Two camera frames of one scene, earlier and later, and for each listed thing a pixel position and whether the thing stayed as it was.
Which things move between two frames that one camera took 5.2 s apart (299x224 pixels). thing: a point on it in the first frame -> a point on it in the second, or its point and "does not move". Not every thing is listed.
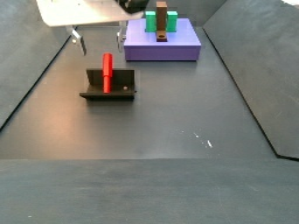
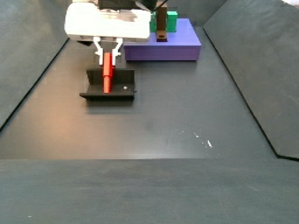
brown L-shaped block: x=162 y=21 does not move
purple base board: x=182 y=45 does not move
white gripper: x=77 y=12 -> x=89 y=22
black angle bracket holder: x=124 y=86 does not move
